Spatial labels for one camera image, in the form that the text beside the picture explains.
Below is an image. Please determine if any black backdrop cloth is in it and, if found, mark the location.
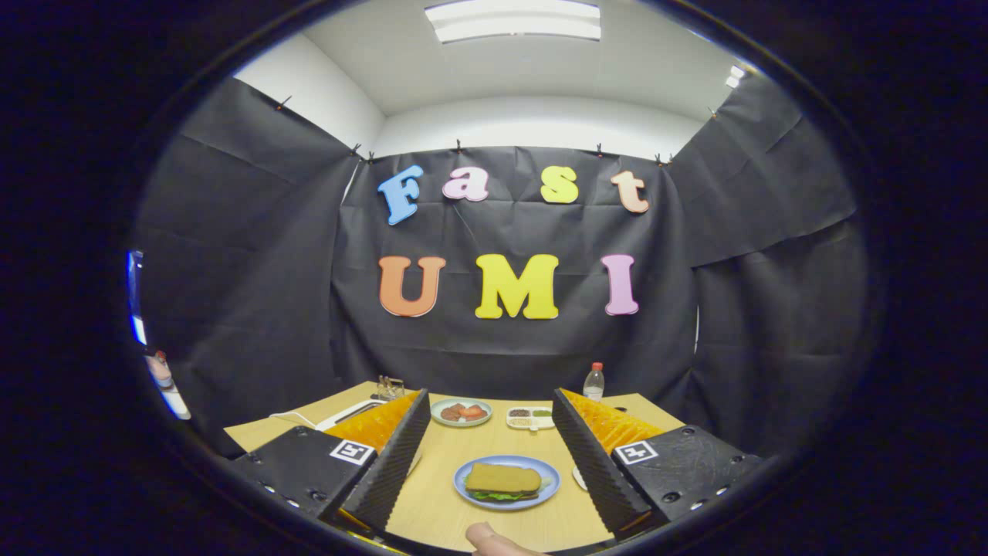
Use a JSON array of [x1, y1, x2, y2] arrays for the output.
[[131, 73, 873, 456]]

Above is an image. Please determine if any white toaster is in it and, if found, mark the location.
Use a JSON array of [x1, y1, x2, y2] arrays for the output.
[[315, 398, 387, 432]]

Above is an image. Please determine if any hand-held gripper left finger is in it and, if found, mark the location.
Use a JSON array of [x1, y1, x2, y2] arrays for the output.
[[226, 388, 433, 535]]

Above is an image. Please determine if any blue plate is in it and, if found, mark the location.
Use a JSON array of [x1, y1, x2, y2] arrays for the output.
[[453, 455, 561, 511]]

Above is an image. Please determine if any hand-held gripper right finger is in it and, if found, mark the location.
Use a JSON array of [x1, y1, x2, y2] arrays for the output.
[[551, 388, 765, 541]]

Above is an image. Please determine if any ceiling light panel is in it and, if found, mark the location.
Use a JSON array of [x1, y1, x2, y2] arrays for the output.
[[424, 0, 602, 44]]

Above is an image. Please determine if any brown toast slice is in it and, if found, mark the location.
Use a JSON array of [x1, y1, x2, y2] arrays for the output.
[[464, 462, 543, 495]]

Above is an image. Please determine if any white divided seasoning dish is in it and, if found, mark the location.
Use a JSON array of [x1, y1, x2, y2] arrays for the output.
[[506, 406, 555, 431]]

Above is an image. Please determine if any pale green plate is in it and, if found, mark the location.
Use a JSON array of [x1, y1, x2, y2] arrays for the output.
[[430, 398, 493, 428]]

